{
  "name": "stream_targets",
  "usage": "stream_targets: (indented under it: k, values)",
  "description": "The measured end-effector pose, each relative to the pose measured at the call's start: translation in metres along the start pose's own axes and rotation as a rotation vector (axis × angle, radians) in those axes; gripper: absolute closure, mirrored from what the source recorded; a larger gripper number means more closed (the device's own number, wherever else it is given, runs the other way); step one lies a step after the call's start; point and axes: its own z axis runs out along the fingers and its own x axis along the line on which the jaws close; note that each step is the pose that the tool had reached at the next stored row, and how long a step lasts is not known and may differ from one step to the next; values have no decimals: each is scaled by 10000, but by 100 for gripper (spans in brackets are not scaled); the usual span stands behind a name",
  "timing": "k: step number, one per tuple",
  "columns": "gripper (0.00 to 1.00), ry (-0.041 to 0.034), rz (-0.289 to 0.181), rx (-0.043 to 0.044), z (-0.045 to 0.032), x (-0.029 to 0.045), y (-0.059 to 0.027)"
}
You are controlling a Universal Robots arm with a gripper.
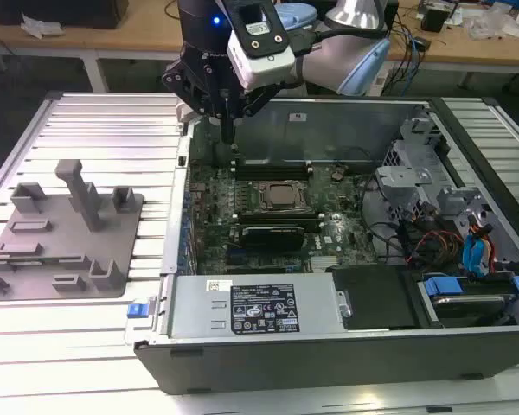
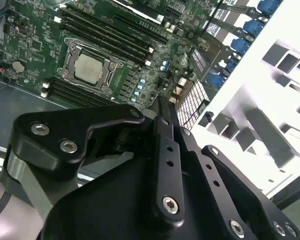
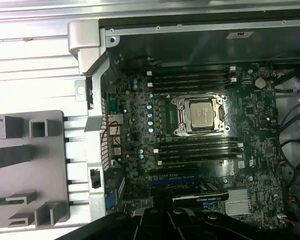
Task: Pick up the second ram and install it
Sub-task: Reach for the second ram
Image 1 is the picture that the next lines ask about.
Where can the blue case latch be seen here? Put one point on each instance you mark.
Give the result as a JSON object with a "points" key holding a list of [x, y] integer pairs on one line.
{"points": [[137, 311]]}

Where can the hard disk in blue carrier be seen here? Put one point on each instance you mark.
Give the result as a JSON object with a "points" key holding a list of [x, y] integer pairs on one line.
{"points": [[467, 302]]}

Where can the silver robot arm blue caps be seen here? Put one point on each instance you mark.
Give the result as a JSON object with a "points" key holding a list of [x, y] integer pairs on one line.
{"points": [[324, 56]]}

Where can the grey metal drive cage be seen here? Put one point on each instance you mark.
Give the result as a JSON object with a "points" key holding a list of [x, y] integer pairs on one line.
{"points": [[406, 177]]}

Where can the metal CPU socket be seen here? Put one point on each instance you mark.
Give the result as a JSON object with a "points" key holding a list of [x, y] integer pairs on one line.
{"points": [[307, 196]]}

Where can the round coin battery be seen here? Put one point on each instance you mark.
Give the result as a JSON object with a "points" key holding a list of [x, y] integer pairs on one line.
{"points": [[337, 175]]}

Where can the black graphics card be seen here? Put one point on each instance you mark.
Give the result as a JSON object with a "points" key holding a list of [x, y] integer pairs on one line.
{"points": [[272, 238]]}

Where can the small black box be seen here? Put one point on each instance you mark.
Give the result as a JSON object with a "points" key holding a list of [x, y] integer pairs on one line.
{"points": [[434, 19]]}

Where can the black plastic shroud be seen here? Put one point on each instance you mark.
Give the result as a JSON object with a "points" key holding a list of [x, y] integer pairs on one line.
{"points": [[372, 298]]}

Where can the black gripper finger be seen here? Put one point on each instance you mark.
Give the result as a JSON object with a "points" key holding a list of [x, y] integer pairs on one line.
{"points": [[259, 100], [186, 84]]}

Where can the clear plastic bags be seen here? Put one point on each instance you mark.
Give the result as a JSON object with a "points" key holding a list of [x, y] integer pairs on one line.
{"points": [[501, 28]]}

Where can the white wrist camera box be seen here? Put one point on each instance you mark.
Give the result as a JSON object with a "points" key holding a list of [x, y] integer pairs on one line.
{"points": [[259, 65]]}

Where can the grey parts rack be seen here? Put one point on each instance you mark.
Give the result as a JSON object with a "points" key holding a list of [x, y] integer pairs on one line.
{"points": [[112, 242]]}

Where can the grey power supply with label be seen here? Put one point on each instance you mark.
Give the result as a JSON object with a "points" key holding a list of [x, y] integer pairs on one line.
{"points": [[199, 307]]}

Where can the green motherboard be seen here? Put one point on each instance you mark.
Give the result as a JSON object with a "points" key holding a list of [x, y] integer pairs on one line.
{"points": [[350, 225]]}

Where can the large black box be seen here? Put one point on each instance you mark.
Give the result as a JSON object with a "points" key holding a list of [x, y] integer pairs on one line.
{"points": [[69, 13]]}

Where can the black open PC case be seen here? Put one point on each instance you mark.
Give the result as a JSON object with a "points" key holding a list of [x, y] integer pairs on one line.
{"points": [[328, 367]]}

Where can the wooden workbench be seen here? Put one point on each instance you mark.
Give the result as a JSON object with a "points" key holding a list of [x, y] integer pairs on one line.
{"points": [[112, 43]]}

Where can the black RAM slot row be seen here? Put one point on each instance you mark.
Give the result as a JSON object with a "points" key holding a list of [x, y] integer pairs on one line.
{"points": [[277, 214], [272, 170]]}

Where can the silver CPU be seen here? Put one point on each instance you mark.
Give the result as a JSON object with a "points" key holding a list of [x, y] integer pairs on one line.
{"points": [[285, 193]]}

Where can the small black adapter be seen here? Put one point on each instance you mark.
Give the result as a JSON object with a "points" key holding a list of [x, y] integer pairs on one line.
{"points": [[421, 44]]}

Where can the crumpled white paper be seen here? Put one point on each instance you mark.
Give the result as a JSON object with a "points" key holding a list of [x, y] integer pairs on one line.
{"points": [[39, 27]]}

